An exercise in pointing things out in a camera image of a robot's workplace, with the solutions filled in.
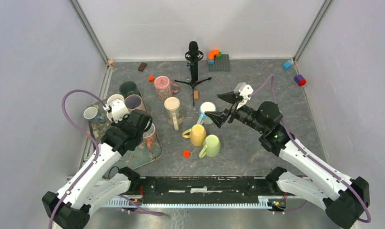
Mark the purple red block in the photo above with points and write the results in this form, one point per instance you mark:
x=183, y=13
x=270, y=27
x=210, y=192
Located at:
x=300, y=80

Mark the tall seashell cream mug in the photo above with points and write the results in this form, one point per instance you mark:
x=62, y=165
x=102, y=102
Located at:
x=174, y=113

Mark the blue white mug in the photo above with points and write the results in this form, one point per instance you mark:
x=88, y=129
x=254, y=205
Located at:
x=203, y=118

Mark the orange curved block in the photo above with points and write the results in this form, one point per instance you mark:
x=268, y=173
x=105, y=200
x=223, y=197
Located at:
x=212, y=54

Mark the floral green tray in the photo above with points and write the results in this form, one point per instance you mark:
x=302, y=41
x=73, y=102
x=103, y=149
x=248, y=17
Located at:
x=142, y=155

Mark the iridescent pink mug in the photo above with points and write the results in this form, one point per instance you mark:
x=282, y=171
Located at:
x=133, y=102

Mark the wooden block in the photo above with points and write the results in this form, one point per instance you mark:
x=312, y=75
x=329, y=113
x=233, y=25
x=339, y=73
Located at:
x=196, y=95

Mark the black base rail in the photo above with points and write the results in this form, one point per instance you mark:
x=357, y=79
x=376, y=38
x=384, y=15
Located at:
x=203, y=190

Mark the yellow-green octagonal mug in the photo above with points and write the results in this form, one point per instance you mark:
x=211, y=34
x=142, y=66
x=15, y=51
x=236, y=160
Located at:
x=116, y=101

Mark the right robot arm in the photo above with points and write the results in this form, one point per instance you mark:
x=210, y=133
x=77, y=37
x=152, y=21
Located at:
x=345, y=200

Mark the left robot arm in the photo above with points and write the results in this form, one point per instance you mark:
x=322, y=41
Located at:
x=73, y=204

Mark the red cube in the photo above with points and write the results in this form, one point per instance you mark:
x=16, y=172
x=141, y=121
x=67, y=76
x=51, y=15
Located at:
x=186, y=153

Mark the grey lego baseplate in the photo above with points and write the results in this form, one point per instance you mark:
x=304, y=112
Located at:
x=220, y=65

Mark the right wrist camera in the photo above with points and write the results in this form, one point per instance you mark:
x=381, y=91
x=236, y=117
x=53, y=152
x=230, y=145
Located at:
x=243, y=91

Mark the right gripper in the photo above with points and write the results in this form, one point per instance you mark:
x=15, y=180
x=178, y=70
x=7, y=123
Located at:
x=231, y=97

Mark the small grey-blue mug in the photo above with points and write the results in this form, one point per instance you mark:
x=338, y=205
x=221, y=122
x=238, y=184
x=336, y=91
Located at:
x=92, y=114

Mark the blue block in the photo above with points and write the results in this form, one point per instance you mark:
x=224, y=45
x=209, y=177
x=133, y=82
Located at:
x=287, y=64

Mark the dark green mug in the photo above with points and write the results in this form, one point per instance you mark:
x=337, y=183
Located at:
x=128, y=88

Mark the light green mug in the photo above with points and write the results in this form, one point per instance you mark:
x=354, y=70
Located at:
x=211, y=146

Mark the yellow mug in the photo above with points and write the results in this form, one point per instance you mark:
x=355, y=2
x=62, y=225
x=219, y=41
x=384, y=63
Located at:
x=196, y=134

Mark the salmon flower mug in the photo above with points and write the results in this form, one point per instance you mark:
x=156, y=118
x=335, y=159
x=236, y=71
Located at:
x=150, y=136

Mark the pink ghost pattern mug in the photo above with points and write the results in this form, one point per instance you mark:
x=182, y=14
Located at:
x=165, y=88

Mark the black microphone on tripod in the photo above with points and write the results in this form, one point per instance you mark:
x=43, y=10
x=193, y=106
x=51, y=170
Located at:
x=193, y=56

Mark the green lego brick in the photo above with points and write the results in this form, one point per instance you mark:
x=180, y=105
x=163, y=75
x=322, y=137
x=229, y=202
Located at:
x=218, y=55

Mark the brown block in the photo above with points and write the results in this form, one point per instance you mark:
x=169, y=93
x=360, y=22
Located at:
x=142, y=66

